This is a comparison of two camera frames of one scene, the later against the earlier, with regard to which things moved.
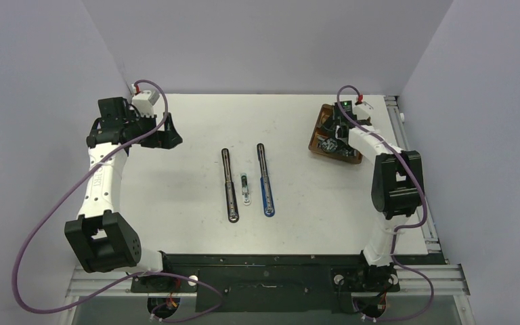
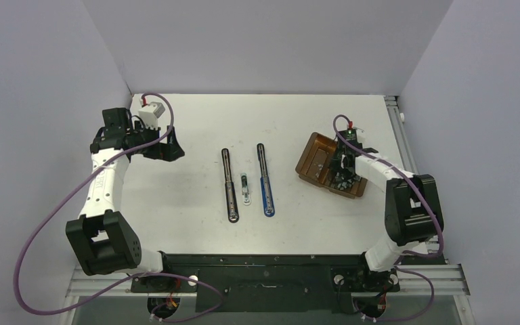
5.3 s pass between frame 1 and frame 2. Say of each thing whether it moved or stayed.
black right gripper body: moved
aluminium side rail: stayed
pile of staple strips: moved
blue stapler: stayed
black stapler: stayed
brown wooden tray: moved
